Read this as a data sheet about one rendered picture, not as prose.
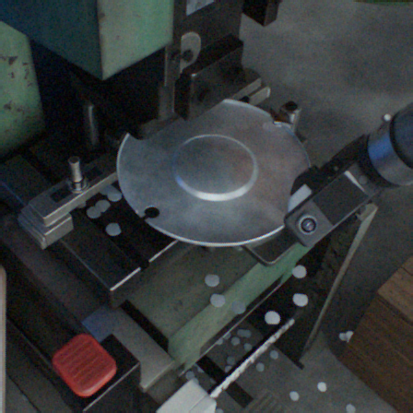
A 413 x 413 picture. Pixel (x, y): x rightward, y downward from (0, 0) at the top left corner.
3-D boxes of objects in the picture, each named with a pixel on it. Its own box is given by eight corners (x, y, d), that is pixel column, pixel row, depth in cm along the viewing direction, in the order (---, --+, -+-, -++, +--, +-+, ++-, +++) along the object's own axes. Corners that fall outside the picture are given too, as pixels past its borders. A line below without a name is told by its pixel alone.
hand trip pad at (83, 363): (123, 388, 82) (121, 364, 76) (87, 419, 79) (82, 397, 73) (89, 352, 84) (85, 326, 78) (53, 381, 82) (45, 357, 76)
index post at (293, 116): (293, 145, 108) (304, 104, 100) (282, 154, 107) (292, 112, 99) (281, 136, 109) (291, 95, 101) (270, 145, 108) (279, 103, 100)
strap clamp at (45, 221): (129, 190, 99) (127, 146, 91) (42, 250, 91) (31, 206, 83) (105, 169, 102) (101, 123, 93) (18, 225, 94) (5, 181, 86)
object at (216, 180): (348, 172, 95) (349, 169, 94) (217, 285, 81) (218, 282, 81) (212, 76, 106) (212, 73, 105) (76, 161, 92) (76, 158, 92)
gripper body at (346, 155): (372, 193, 84) (434, 159, 73) (336, 230, 79) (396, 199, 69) (336, 149, 84) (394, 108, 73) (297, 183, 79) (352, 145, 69)
